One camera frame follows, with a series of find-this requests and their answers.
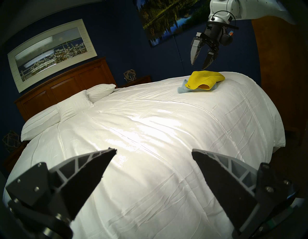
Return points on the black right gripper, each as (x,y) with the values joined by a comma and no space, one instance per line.
(215,35)

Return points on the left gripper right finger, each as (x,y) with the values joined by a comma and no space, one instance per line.
(228,190)

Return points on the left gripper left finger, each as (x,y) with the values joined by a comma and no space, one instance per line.
(77,183)

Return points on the yellow hand towel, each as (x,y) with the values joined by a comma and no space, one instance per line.
(204,78)

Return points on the light blue hand towel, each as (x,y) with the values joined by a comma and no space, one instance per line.
(182,88)

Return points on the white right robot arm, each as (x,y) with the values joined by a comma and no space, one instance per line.
(247,8)

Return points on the forest lake canvas print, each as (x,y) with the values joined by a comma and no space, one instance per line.
(173,19)

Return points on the brown wooden nightstand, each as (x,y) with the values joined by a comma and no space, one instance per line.
(142,80)
(14,159)

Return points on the white bed pillow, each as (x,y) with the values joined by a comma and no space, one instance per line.
(39,124)
(101,92)

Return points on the small pleated white cushion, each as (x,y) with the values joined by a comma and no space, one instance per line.
(74,106)

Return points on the white bed with duvet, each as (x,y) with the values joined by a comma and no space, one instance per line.
(156,125)

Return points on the brown wooden headboard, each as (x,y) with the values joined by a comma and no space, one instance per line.
(65,86)

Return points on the white framed flower picture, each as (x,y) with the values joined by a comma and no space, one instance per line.
(51,55)

